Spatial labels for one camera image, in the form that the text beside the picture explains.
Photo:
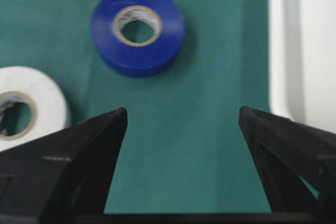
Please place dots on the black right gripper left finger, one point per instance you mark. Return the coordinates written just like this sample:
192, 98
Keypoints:
63, 174

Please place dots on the white tape roll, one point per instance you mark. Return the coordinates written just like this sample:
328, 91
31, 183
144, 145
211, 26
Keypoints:
47, 103

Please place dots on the green table cloth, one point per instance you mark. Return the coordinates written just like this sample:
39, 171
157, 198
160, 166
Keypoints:
183, 150

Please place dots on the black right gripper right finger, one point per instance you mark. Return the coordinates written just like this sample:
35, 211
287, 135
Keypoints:
295, 163

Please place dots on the blue tape roll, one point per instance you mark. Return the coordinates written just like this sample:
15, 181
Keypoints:
138, 59

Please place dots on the white plastic tray case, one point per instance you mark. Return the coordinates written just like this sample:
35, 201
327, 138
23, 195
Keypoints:
302, 61

